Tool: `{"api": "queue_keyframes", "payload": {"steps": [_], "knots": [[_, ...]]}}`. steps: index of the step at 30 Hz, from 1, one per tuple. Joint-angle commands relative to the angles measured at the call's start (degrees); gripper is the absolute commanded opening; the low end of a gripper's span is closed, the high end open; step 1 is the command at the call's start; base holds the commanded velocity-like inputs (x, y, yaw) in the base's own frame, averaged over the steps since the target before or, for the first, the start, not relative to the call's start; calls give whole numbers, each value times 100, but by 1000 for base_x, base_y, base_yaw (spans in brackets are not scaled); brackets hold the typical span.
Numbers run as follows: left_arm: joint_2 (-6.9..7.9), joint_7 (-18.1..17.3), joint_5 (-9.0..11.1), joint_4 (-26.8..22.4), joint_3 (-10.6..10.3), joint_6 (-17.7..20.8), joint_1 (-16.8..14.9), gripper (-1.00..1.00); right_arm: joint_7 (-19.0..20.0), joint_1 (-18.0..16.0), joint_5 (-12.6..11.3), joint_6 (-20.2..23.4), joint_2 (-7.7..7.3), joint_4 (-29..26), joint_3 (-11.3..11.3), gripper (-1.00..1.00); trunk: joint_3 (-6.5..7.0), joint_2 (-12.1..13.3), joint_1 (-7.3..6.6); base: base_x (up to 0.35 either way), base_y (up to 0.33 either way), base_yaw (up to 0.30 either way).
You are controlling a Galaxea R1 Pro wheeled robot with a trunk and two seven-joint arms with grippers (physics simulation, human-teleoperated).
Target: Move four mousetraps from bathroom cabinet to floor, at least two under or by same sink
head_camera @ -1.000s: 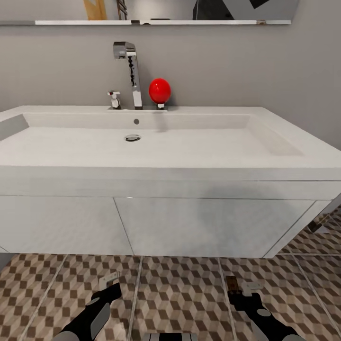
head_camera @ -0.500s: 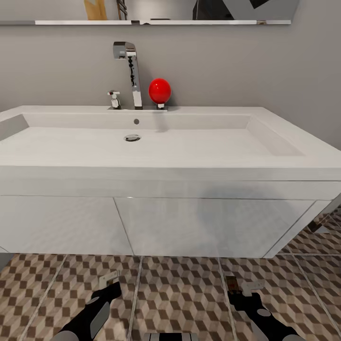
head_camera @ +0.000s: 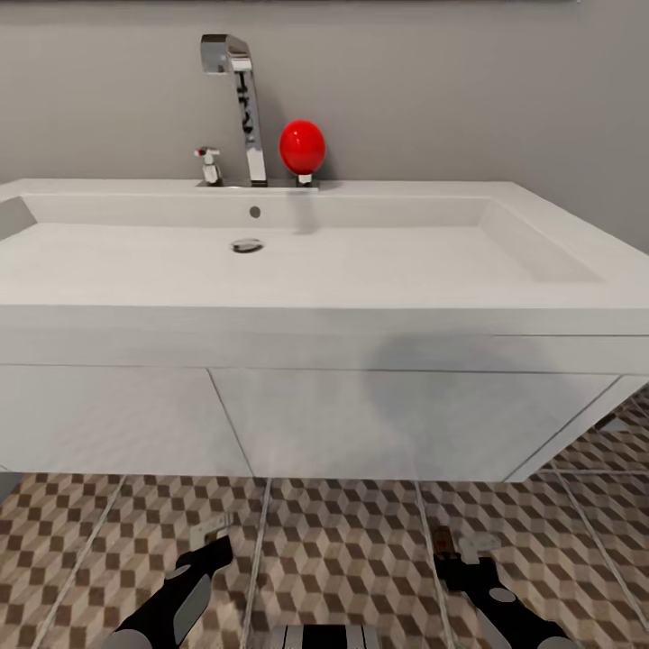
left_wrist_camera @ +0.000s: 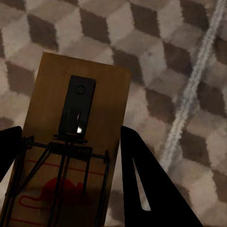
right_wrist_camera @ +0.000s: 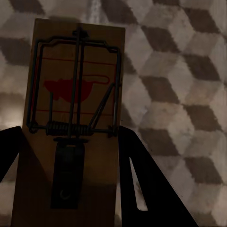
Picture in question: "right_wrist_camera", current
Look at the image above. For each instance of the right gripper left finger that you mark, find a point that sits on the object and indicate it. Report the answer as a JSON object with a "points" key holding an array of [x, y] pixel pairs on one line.
{"points": [[10, 140]]}

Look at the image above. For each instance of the mousetrap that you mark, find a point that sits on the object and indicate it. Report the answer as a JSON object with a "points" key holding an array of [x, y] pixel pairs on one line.
{"points": [[68, 159]]}

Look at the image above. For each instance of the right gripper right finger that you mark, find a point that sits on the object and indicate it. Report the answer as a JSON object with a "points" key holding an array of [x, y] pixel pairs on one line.
{"points": [[165, 208]]}

